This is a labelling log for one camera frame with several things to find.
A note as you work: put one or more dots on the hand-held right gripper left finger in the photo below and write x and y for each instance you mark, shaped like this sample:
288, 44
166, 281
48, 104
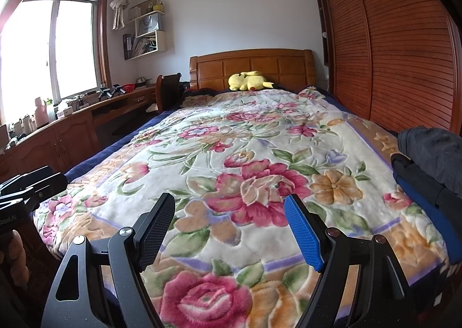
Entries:
155, 234

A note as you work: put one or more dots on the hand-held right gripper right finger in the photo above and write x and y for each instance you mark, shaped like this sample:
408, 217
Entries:
305, 234

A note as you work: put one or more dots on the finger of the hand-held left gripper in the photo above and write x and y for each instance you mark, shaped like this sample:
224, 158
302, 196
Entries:
25, 180
48, 189

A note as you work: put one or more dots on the person's left hand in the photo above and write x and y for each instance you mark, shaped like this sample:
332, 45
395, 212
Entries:
16, 255

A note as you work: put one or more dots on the wooden desk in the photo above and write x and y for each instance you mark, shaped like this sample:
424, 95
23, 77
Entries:
75, 133

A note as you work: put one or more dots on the pink bottle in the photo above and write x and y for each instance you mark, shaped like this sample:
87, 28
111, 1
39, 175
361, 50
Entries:
41, 111

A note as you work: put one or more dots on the floral blanket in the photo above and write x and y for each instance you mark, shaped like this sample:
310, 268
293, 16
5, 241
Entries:
252, 140

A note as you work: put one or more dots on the blue folded garment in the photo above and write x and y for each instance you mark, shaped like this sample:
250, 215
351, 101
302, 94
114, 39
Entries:
426, 227

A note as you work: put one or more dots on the black folded garment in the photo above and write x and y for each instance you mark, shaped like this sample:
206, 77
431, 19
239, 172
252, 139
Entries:
415, 178

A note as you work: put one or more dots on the red basket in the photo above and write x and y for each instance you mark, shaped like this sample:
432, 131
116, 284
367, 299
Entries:
128, 88

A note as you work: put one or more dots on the wooden chair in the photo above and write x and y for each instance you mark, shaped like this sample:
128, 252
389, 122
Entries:
168, 93

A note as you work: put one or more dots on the window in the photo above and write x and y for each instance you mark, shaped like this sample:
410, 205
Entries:
72, 43

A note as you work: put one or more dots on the black binders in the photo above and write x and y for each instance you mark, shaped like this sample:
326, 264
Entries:
128, 46

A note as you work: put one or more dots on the yellow plush toy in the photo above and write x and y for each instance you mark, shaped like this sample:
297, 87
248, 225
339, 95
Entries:
242, 82

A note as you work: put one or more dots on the wooden headboard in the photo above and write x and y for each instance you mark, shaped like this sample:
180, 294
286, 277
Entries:
281, 68

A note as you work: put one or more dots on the white shopping bag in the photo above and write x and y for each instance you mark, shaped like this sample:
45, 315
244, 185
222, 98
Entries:
148, 23

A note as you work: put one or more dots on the tied white curtain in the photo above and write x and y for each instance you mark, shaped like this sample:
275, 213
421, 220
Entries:
121, 3

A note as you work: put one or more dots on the cardboard box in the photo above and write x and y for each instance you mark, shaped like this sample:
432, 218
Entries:
142, 10

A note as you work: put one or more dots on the wooden louvred wardrobe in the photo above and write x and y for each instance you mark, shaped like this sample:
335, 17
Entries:
389, 43

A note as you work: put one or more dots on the white wall shelf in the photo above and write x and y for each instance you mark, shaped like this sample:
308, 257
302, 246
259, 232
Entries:
162, 44

